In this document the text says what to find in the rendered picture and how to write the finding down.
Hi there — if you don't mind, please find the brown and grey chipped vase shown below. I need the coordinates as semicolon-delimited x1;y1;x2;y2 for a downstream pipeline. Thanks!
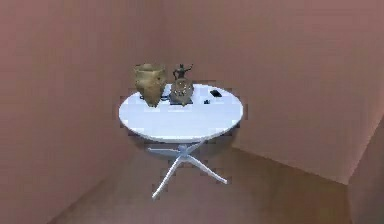
133;63;167;109

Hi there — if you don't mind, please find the dark bronze figure statue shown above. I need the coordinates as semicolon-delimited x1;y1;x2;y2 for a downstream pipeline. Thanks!
168;63;195;107

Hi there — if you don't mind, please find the white round pedestal table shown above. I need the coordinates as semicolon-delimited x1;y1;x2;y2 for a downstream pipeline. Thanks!
118;82;245;201

